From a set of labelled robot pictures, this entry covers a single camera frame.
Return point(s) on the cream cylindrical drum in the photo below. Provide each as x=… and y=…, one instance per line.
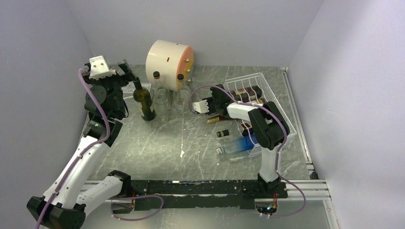
x=170, y=59

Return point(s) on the clear bottle black cap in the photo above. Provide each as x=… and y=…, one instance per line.
x=162, y=103

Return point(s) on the dark green wine bottle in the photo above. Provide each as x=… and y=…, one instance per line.
x=143, y=97

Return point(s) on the blue clear bottle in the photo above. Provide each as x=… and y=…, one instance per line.
x=237, y=146

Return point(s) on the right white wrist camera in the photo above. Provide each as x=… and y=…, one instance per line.
x=201, y=107

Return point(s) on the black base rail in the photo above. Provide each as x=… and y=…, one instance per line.
x=203, y=193

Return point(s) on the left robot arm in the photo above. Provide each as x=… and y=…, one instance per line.
x=64, y=205

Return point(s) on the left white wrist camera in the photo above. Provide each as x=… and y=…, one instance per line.
x=99, y=68

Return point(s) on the white wire wine rack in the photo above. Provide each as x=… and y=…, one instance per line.
x=268, y=94

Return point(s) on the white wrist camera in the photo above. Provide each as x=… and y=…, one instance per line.
x=99, y=68
x=201, y=107

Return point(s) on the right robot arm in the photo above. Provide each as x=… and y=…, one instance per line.
x=268, y=125

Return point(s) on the dark bottle silver cap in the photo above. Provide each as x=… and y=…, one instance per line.
x=247, y=94

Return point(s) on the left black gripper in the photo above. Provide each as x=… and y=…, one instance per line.
x=128, y=76

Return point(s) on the red bottle gold cap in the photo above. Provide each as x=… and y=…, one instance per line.
x=219, y=118

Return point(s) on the clear bottle yellow label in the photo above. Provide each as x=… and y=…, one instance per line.
x=159, y=82

